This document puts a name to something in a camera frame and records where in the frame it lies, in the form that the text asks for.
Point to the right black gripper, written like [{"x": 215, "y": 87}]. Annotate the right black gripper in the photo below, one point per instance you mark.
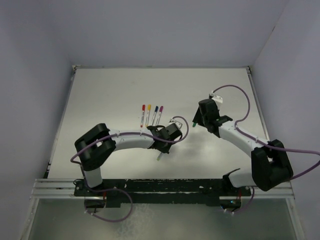
[{"x": 197, "y": 118}]

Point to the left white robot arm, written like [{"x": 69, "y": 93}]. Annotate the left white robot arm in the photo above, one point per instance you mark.
[{"x": 95, "y": 146}]

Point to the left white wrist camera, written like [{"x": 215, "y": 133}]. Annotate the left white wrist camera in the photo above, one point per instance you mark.
[{"x": 177, "y": 123}]

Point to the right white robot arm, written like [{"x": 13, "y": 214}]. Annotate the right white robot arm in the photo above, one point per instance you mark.
[{"x": 268, "y": 168}]

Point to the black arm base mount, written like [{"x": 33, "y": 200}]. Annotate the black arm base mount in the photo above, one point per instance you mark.
[{"x": 206, "y": 191}]

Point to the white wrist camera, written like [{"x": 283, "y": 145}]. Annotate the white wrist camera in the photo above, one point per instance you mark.
[
  {"x": 177, "y": 123},
  {"x": 215, "y": 97}
]

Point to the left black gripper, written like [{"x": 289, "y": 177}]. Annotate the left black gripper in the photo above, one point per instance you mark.
[{"x": 166, "y": 150}]

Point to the yellow white pen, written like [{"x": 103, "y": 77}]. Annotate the yellow white pen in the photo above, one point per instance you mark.
[{"x": 147, "y": 117}]

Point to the black white pen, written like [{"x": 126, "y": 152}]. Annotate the black white pen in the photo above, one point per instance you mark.
[{"x": 153, "y": 118}]

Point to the purple white pen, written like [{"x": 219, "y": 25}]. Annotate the purple white pen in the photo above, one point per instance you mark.
[{"x": 158, "y": 118}]

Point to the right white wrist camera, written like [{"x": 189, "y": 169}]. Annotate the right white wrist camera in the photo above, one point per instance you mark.
[{"x": 215, "y": 97}]

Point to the red white pen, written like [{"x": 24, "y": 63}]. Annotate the red white pen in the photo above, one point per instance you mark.
[{"x": 142, "y": 118}]

